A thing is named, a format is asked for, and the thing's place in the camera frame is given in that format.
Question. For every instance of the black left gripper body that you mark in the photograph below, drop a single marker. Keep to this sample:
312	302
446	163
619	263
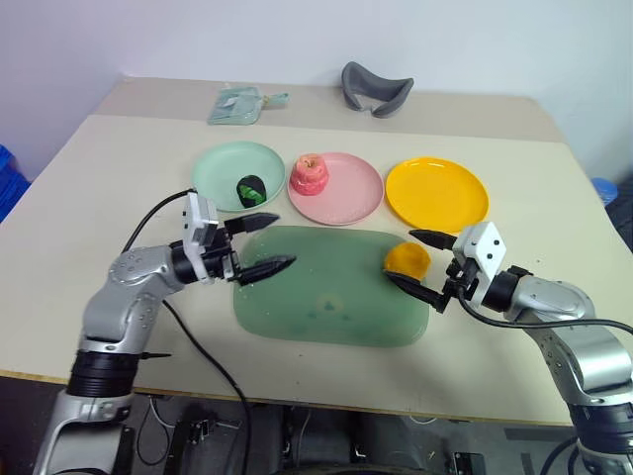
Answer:
219	253

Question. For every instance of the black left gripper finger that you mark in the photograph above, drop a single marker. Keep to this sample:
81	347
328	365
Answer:
257	221
269	267

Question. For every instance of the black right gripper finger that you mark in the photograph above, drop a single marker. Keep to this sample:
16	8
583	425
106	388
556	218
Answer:
435	238
418	289

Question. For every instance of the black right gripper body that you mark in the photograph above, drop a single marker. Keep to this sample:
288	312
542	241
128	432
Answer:
457	279

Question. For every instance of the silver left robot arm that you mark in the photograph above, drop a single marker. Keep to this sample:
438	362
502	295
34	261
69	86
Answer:
133	269

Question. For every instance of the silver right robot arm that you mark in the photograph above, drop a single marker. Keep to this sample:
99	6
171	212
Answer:
569	307

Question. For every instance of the yellow plate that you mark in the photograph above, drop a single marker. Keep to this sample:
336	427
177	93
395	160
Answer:
437	195

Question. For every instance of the light green plate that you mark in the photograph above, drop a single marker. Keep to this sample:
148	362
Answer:
222	168

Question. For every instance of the pink plate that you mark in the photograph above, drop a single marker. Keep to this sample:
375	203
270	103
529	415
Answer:
351	190

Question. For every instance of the dark green toy vegetable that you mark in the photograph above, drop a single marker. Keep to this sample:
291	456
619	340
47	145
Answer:
251	190

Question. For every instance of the orange toy fruit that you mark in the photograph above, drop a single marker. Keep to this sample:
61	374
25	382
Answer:
408	259

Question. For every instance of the translucent green tray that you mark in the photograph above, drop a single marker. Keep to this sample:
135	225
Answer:
326	292

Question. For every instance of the pink toy apple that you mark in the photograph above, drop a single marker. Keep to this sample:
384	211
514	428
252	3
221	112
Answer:
309	175

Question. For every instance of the pale green plastic bag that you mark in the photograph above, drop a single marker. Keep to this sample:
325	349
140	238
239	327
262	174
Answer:
235	106

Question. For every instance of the grey curved foam pad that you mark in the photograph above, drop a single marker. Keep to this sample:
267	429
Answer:
378	91

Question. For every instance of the blue plastic crate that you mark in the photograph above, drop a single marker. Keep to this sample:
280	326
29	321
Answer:
11	185

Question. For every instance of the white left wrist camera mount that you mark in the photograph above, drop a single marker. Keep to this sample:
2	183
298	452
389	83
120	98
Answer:
200	222

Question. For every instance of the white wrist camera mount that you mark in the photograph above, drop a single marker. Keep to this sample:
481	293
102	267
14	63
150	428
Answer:
200	222
487	250

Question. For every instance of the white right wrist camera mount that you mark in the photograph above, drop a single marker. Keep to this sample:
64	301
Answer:
487	250

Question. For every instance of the black metal bracket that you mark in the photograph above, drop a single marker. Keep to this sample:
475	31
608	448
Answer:
203	430

